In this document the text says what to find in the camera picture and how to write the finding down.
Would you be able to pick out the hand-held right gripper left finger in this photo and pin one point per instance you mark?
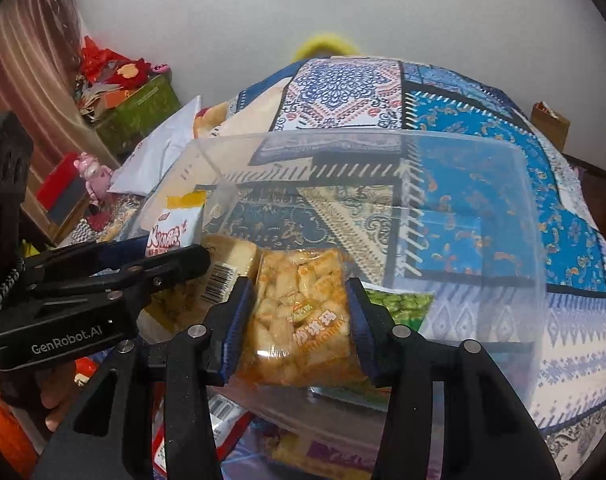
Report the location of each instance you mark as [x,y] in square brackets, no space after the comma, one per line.
[236,327]

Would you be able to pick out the blue patchwork blanket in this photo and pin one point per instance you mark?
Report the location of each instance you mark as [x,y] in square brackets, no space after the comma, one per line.
[573,350]

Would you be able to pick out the purple snack packet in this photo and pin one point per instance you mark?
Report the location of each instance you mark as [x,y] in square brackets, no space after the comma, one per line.
[345,460]

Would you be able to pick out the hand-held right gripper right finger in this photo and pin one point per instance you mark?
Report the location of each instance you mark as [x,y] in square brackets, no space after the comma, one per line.
[360,331]

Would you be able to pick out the orange cloth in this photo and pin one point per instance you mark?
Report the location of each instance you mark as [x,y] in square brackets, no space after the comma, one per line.
[3,432]

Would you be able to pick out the red and grey box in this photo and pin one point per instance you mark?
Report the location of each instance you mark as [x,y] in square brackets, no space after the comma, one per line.
[63,187]

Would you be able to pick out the bread packet with barcode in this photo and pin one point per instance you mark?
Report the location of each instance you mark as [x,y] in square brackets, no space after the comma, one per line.
[225,266]

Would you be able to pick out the brown cardboard box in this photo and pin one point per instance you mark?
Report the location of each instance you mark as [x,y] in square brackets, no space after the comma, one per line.
[550,122]

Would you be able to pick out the red and white snack packet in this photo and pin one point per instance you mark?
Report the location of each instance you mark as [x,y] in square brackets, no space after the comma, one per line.
[225,427]

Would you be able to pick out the striped brown curtain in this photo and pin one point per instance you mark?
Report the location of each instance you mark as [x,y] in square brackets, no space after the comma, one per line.
[25,60]

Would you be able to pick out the pink toy figure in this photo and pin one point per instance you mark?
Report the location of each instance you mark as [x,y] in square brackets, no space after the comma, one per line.
[95,175]

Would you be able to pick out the white plastic bag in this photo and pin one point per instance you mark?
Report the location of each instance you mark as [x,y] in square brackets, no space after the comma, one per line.
[165,147]

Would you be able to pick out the potato chip packet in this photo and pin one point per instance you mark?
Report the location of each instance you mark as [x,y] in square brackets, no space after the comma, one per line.
[209,121]

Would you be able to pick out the yellow fluffy object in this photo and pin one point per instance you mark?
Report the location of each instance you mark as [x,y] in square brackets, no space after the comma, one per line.
[327,46]

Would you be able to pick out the orange cracker snack packet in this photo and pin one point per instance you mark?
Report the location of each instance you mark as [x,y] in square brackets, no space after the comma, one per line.
[298,320]

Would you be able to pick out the person's left hand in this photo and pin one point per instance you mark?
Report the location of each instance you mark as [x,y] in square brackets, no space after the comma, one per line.
[53,387]

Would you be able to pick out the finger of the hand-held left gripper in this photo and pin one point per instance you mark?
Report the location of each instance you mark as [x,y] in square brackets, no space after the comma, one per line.
[125,247]
[175,265]

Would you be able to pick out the green cardboard box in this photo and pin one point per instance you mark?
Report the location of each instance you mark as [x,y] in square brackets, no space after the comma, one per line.
[135,110]

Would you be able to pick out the clear plastic container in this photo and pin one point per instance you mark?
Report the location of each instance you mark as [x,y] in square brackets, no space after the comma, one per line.
[463,200]

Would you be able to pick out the yellow snack packet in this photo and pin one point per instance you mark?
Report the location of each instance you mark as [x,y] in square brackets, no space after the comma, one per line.
[295,455]

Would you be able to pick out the green pea snack packet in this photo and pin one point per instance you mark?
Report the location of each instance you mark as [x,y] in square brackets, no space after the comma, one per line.
[405,306]

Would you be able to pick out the red paper decorations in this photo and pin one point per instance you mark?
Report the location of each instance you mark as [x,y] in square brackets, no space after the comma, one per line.
[114,67]

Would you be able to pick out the white and orange snack packet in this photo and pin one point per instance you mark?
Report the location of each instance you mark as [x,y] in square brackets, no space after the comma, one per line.
[172,232]

